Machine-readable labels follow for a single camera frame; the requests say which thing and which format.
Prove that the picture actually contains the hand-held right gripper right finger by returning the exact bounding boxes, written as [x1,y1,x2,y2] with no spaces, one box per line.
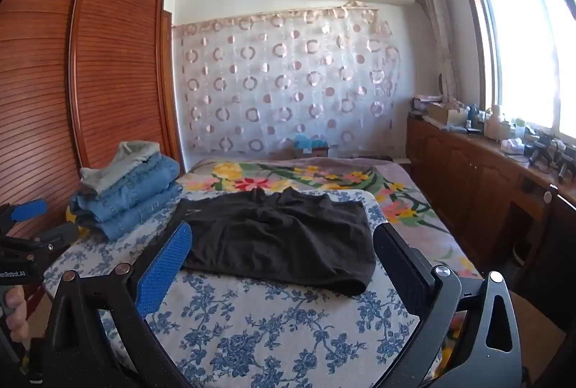
[373,222,525,388]

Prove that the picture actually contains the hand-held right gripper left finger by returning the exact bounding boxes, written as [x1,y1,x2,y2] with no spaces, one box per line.
[29,221,194,388]

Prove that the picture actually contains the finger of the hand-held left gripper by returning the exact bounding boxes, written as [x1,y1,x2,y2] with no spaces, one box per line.
[24,221,78,263]
[0,198,49,231]

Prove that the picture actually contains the black pants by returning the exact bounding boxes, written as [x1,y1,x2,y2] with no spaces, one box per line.
[173,189,378,296]

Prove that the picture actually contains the grey folded pants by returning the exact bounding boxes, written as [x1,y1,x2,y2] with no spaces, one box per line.
[80,140,161,195]

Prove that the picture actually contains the person's left hand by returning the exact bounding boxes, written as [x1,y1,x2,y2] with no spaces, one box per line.
[0,284,30,344]

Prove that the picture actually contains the brown wooden cabinet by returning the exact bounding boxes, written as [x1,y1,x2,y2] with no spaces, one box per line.
[405,111,576,331]

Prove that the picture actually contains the blue floral cloth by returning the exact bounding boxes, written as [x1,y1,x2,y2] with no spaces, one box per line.
[42,188,451,388]

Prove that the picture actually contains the colourful floral blanket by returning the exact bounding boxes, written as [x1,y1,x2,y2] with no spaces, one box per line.
[177,158,483,281]

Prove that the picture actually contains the blue object on box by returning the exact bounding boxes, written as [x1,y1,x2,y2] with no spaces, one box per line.
[293,144,330,160]

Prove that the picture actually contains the blue fluffy bundle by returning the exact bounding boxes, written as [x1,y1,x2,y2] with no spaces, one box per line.
[294,134,328,149]

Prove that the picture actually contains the open cardboard box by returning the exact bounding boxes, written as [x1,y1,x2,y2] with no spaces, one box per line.
[427,102,469,126]

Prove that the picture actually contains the stack of papers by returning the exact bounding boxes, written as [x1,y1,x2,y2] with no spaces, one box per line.
[411,96,444,115]

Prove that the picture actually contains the white plastic bottle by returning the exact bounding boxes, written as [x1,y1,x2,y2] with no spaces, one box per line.
[485,104,514,142]

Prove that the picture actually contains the brown wooden wardrobe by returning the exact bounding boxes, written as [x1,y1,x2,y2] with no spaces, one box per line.
[0,0,186,303]

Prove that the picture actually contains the black hand tool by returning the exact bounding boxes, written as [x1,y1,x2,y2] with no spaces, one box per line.
[524,131,576,184]

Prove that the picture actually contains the sheer curtain with circles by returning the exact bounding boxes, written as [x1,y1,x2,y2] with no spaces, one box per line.
[172,5,402,160]

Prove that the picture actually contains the white lace curtain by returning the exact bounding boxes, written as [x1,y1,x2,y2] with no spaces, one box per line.
[416,0,460,97]

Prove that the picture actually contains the window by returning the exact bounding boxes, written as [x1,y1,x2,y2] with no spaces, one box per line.
[456,0,576,148]

